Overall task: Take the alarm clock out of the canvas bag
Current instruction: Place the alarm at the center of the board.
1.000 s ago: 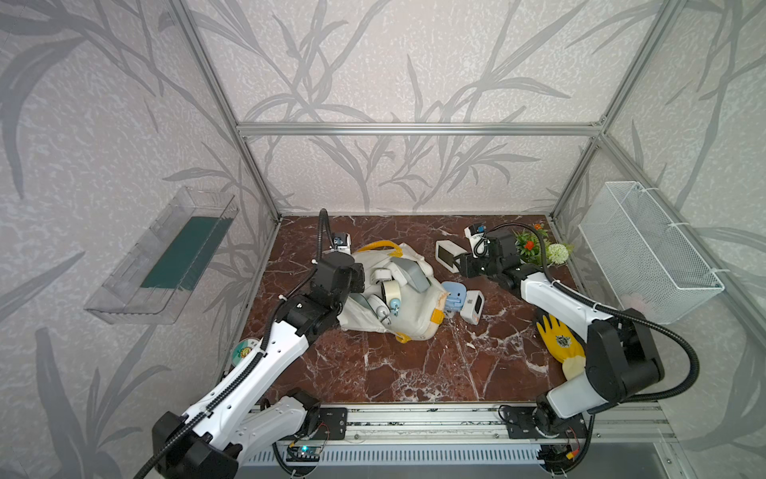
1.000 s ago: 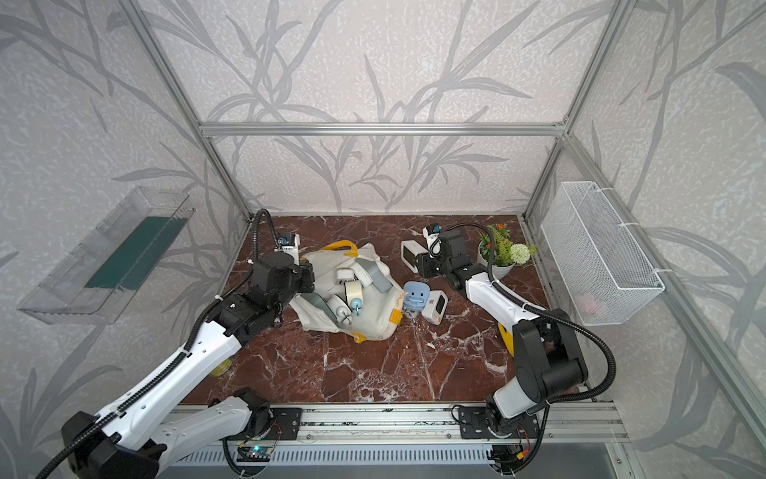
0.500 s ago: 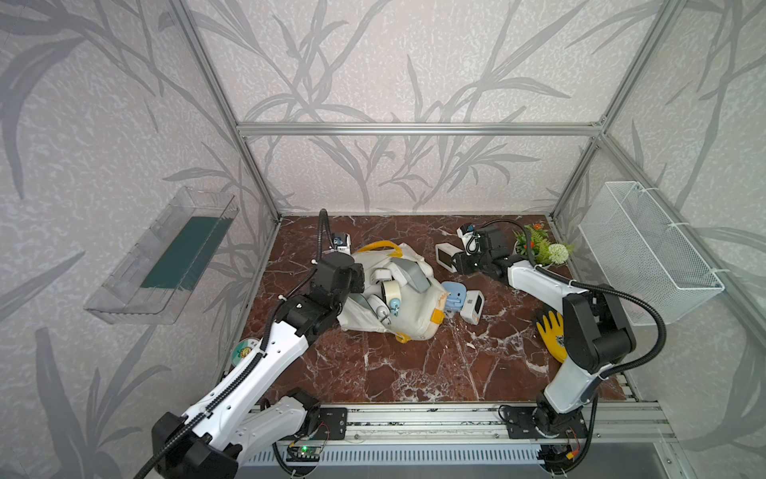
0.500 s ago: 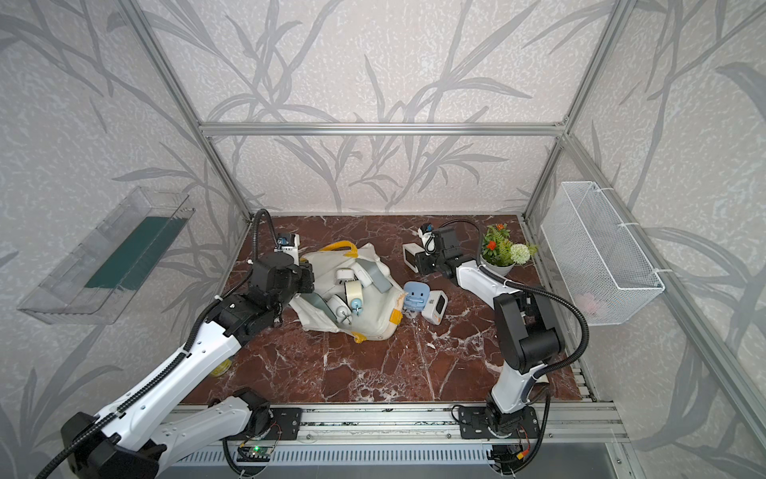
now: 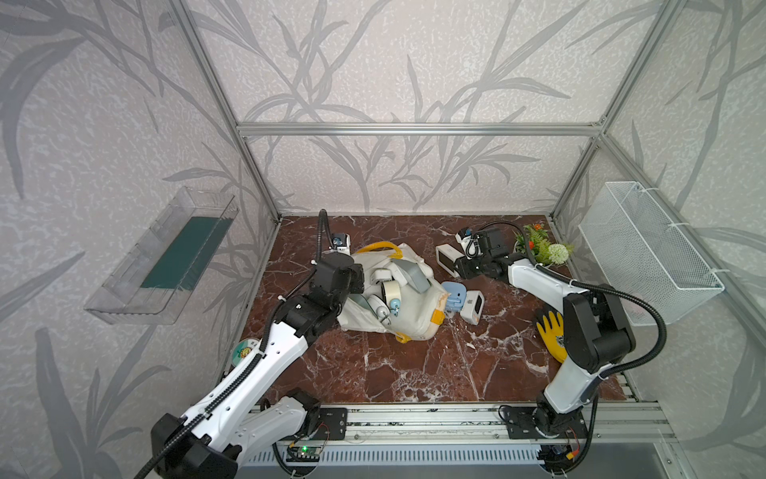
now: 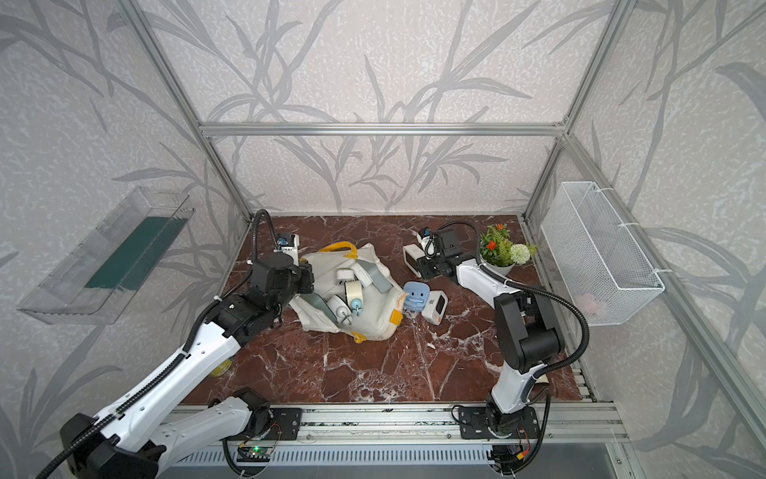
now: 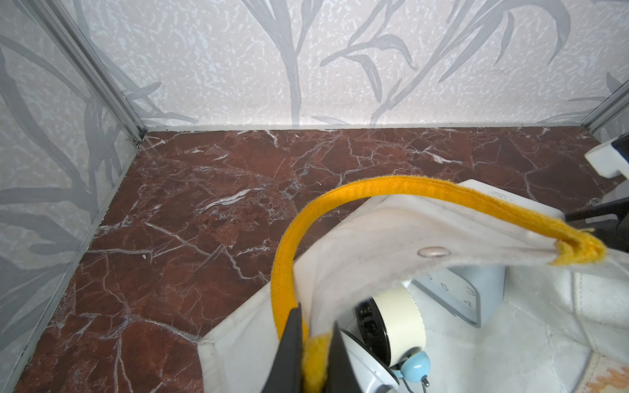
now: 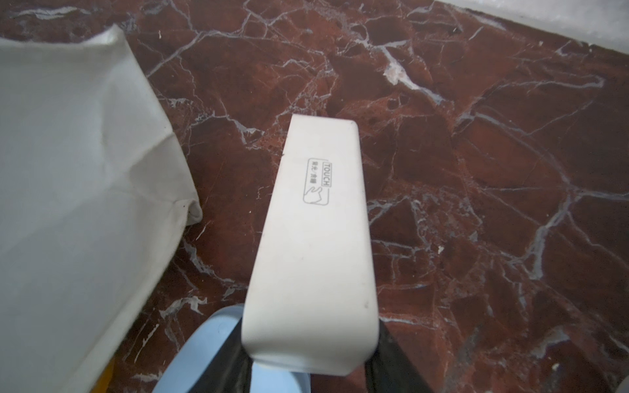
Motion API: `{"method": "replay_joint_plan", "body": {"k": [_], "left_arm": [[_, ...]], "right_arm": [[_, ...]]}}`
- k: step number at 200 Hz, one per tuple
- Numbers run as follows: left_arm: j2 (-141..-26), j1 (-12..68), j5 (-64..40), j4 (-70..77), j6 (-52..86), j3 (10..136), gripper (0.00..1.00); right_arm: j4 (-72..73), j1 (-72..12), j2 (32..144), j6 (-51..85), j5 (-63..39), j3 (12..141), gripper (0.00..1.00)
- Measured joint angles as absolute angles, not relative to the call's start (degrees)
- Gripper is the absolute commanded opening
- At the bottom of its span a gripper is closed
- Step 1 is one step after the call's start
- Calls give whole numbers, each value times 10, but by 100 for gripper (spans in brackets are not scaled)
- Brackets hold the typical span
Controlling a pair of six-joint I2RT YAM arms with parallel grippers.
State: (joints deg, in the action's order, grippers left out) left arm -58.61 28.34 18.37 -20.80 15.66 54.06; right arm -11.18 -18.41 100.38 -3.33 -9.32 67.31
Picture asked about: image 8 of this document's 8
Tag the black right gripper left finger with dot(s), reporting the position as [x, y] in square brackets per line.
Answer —
[230, 370]

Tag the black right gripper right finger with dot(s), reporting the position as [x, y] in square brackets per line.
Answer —
[390, 370]

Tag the light blue face alarm clock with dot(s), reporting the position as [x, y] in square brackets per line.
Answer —
[203, 347]

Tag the white digital clock dark screen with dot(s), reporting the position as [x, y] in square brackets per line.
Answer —
[311, 303]

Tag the white canvas bag yellow handles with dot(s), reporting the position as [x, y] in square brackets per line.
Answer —
[95, 195]

